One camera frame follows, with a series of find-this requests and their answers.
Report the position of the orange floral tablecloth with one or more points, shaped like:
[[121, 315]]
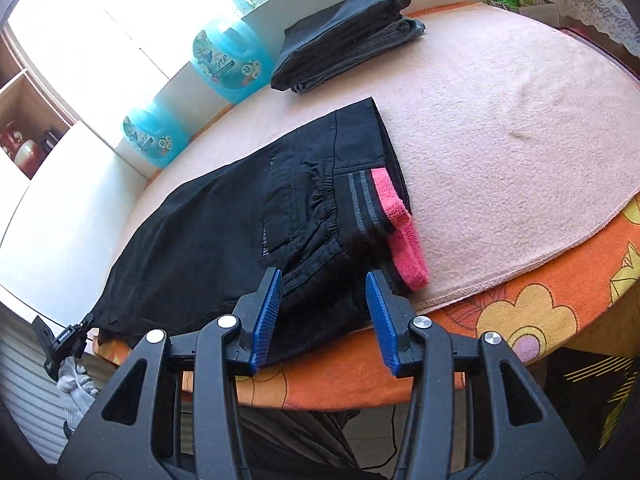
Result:
[[525, 320]]

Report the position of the black yellow patterned cloth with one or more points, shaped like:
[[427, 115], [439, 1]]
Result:
[[600, 385]]

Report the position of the folded black pants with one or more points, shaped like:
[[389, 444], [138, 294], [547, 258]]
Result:
[[330, 35]]

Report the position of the folded grey pants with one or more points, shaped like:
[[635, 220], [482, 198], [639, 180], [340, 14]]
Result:
[[385, 40]]

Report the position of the window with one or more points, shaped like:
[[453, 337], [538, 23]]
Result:
[[100, 25]]

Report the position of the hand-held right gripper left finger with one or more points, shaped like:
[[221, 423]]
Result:
[[262, 325]]

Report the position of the person's dark trousers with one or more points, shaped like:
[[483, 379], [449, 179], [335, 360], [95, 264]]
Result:
[[300, 440]]

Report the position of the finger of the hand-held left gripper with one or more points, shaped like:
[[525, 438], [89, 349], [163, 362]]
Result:
[[70, 337]]

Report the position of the blue detergent bottle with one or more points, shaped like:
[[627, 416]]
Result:
[[155, 137], [232, 57]]

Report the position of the person's left hand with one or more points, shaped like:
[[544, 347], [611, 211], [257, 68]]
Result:
[[77, 385]]

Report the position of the pink blanket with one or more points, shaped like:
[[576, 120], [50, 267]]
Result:
[[500, 160]]

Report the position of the wooden shelf unit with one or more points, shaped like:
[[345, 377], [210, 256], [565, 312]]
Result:
[[30, 105]]

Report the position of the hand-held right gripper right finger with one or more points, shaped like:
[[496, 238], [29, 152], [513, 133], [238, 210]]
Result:
[[382, 325]]

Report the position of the white lace cloth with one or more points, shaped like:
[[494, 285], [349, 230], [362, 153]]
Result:
[[600, 10]]

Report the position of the white radiator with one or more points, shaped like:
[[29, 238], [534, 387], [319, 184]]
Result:
[[25, 385]]

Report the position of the black pants with pink waistband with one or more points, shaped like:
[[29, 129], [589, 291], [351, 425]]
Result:
[[200, 245]]

